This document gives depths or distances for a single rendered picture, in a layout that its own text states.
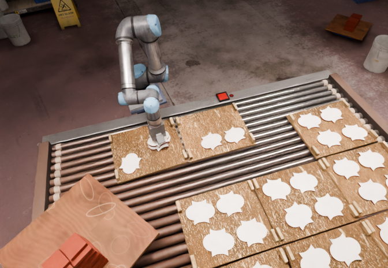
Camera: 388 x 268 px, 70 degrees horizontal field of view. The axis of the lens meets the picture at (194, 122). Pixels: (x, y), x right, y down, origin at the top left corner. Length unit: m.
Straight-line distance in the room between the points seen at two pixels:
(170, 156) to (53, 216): 0.65
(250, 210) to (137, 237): 0.56
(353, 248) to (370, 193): 0.33
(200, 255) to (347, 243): 0.67
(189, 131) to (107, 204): 0.65
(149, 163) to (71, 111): 2.00
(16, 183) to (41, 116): 0.84
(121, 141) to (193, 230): 0.70
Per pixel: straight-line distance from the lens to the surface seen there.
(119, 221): 1.37
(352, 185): 1.70
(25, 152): 3.31
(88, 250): 1.15
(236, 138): 1.68
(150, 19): 1.59
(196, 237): 1.41
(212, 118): 1.78
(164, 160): 1.61
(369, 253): 1.57
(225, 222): 1.43
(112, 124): 1.88
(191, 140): 1.67
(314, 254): 1.46
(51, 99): 3.75
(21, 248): 1.51
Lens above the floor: 2.27
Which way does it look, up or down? 49 degrees down
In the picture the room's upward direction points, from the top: 3 degrees counter-clockwise
